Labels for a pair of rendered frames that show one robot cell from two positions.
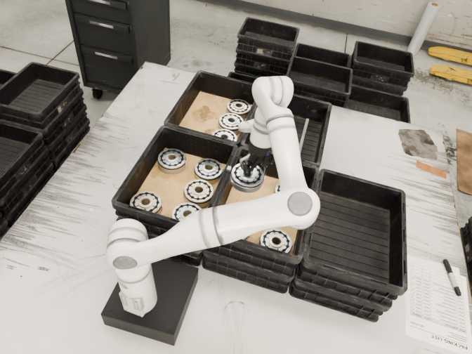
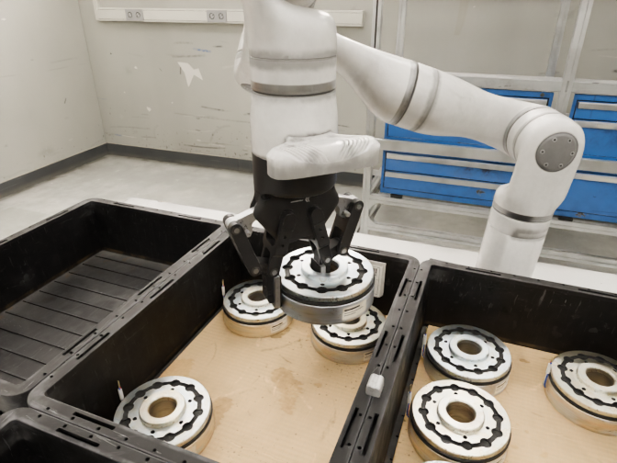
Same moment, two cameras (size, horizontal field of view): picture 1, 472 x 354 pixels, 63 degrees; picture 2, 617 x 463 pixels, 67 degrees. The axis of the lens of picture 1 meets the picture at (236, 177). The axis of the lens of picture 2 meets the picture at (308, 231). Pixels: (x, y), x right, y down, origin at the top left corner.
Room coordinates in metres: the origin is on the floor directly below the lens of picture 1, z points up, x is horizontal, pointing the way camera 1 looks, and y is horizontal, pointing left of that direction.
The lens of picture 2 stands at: (1.24, 0.03, 1.26)
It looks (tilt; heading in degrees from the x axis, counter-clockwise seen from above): 27 degrees down; 192
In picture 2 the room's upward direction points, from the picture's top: straight up
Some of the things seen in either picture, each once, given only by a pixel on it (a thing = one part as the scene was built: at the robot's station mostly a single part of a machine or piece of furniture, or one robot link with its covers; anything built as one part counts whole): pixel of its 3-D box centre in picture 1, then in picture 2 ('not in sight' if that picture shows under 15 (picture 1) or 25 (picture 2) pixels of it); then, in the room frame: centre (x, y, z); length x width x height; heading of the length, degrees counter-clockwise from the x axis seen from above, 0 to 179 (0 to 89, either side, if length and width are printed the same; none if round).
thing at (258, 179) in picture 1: (247, 174); (324, 271); (0.83, -0.03, 1.00); 0.10 x 0.10 x 0.01
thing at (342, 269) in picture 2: (247, 173); (324, 267); (0.83, -0.03, 1.01); 0.05 x 0.05 x 0.01
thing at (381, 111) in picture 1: (368, 123); not in sight; (2.10, -0.82, 0.31); 0.40 x 0.30 x 0.34; 82
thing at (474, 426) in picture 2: (199, 189); (460, 412); (0.86, 0.12, 0.86); 0.05 x 0.05 x 0.01
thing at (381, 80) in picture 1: (372, 84); not in sight; (2.50, -0.87, 0.37); 0.40 x 0.30 x 0.45; 82
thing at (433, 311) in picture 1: (437, 301); not in sight; (0.66, -0.74, 0.70); 0.33 x 0.23 x 0.01; 172
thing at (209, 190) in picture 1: (199, 190); (459, 416); (0.86, 0.12, 0.86); 0.10 x 0.10 x 0.01
